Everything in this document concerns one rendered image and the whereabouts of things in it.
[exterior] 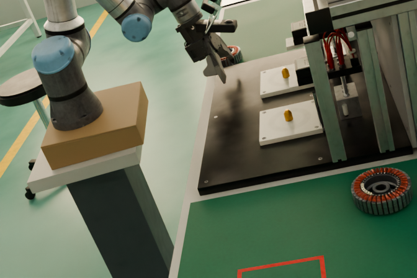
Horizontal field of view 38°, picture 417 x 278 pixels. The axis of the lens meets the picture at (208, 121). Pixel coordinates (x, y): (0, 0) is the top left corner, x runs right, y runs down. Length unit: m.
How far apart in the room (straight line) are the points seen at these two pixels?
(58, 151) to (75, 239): 1.15
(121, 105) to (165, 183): 1.19
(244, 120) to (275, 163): 0.24
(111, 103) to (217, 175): 0.54
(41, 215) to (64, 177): 1.41
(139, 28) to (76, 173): 0.44
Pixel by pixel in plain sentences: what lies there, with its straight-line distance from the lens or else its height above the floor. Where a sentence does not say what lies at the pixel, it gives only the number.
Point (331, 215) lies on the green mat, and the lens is 1.22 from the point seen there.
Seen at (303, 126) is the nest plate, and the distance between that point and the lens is 1.45.
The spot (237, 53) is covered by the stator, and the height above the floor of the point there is 0.78.
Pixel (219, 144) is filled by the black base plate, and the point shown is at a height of 0.77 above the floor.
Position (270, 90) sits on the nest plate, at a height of 0.78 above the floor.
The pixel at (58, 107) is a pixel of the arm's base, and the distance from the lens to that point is 1.74.
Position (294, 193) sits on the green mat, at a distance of 1.30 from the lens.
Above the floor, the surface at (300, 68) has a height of 0.92.
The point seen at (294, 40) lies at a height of 0.90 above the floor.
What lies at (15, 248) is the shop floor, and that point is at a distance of 3.00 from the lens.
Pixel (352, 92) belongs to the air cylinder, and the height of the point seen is 0.82.
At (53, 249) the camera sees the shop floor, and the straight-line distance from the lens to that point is 2.86.
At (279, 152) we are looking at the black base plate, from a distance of 1.40.
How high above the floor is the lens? 1.51
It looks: 27 degrees down
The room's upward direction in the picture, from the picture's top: 19 degrees counter-clockwise
